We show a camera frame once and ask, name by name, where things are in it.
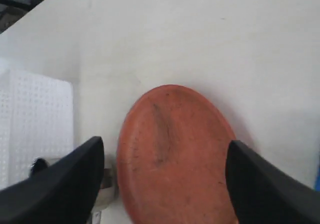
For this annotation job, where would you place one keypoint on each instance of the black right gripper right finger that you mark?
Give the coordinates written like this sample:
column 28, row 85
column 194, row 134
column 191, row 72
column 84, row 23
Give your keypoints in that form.
column 260, row 193

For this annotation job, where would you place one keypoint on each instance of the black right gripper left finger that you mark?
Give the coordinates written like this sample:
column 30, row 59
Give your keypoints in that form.
column 63, row 193

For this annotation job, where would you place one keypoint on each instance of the shiny steel cup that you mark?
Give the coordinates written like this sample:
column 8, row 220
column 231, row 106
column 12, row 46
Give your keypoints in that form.
column 108, row 191

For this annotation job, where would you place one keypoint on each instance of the white woven plastic basket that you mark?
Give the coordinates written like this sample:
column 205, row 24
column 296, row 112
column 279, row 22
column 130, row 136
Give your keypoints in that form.
column 36, row 120

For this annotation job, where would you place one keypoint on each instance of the brown ceramic plate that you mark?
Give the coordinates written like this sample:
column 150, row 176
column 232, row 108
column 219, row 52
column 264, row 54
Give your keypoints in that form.
column 171, row 158

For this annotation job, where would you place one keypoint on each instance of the steel fork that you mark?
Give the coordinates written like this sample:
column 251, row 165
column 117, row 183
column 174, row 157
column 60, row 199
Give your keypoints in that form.
column 96, row 217

